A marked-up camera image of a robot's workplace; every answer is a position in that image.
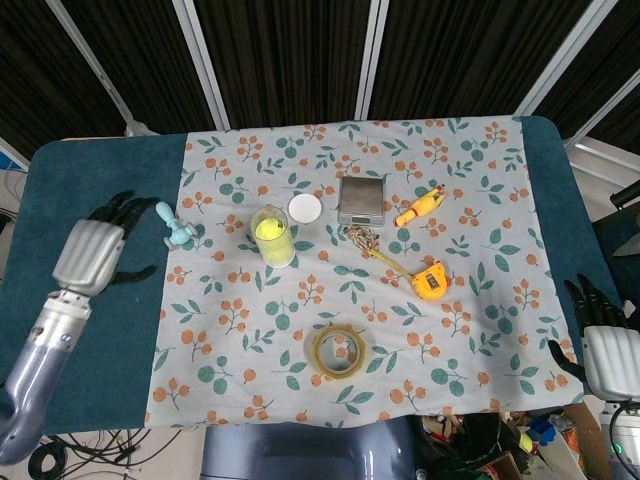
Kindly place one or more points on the white partition frame post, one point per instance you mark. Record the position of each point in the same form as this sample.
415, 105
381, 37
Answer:
95, 65
202, 60
371, 55
565, 55

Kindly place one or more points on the white round plastic lid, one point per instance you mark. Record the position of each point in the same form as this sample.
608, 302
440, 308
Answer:
305, 209

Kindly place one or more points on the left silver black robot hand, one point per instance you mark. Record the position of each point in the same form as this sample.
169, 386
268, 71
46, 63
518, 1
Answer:
90, 255

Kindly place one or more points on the floral white tablecloth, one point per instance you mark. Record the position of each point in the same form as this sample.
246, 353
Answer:
350, 300

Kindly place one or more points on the blue-grey robot torso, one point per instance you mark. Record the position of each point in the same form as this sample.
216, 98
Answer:
310, 450

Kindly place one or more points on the light blue faucet toy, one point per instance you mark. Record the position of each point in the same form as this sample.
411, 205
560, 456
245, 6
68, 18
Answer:
176, 235

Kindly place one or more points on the teal table cover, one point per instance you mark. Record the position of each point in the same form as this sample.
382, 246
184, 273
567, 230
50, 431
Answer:
100, 170

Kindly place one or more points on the yellow rubber chicken toy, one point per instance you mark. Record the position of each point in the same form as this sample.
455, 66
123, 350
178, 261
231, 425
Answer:
420, 206

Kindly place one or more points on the orange tape measure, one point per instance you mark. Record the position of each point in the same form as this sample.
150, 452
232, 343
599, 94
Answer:
431, 285

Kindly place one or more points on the clear packing tape roll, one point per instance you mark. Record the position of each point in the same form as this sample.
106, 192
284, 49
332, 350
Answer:
316, 350

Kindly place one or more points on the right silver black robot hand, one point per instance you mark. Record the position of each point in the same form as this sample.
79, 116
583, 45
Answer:
612, 355

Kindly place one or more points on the yellow-green tennis ball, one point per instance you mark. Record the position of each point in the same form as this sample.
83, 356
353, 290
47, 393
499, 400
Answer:
269, 230

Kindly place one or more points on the silver digital pocket scale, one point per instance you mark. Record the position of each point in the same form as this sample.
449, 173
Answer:
361, 197

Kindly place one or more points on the clear plastic ball tube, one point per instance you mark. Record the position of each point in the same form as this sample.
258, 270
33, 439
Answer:
280, 214

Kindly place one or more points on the cardboard box of clutter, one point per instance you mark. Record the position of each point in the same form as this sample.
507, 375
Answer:
505, 465

